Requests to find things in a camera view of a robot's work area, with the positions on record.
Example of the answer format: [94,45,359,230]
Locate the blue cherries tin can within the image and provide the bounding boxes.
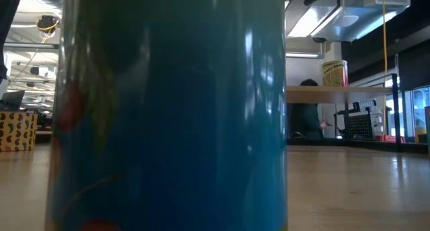
[45,0,289,231]

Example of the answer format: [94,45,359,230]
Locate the yellow green beans tin can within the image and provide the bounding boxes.
[321,59,349,87]

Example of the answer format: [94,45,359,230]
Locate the patterned cardboard box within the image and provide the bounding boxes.
[0,111,38,153]

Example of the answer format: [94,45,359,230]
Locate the wooden shelf with black legs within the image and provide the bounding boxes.
[286,73,403,153]

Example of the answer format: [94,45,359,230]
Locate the person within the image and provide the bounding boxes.
[289,78,329,140]

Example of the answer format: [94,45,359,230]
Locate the ceiling light strip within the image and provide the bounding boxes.
[285,51,325,60]

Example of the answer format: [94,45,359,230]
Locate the black perforated panel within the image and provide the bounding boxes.
[347,113,376,140]

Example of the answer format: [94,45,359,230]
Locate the red object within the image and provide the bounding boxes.
[375,134,406,144]

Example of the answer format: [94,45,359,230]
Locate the grey laptop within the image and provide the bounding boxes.
[0,89,26,111]

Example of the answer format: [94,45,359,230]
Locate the yellow object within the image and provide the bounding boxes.
[415,126,429,144]

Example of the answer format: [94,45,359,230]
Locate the silver ceiling air duct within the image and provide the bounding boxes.
[284,0,411,44]

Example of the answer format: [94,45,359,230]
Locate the black aluminium table frame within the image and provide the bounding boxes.
[287,136,430,155]

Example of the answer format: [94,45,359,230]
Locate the black ceiling cable reel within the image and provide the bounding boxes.
[36,14,61,34]

